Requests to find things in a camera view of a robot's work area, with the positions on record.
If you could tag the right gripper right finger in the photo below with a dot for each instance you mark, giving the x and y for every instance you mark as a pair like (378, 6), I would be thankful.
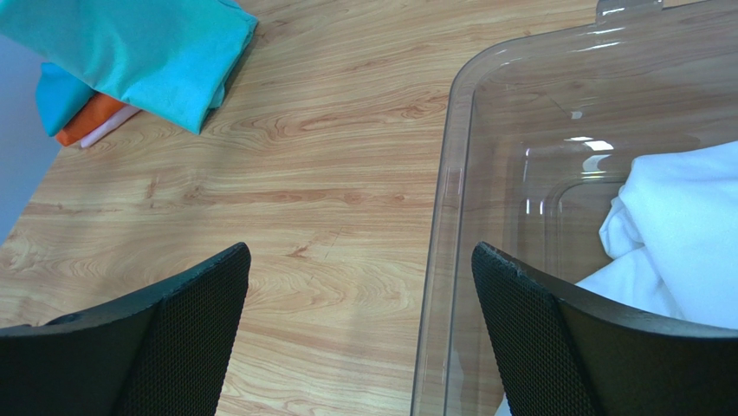
(563, 350)

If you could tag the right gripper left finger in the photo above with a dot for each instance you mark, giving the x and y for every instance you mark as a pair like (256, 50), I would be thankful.
(160, 350)

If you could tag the mint green t shirt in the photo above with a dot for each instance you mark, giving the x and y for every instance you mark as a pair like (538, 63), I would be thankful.
(169, 58)

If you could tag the white t shirt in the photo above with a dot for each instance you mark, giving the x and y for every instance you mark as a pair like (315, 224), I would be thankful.
(671, 235)

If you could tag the clear plastic bin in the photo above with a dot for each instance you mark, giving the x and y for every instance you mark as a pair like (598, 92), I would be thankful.
(539, 136)

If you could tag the folded orange t shirt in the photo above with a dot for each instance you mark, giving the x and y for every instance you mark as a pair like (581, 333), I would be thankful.
(98, 109)

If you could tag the folded pink t shirt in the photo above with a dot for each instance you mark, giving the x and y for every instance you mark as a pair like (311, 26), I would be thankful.
(111, 124)

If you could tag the folded teal t shirt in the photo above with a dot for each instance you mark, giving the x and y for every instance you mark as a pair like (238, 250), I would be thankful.
(59, 97)

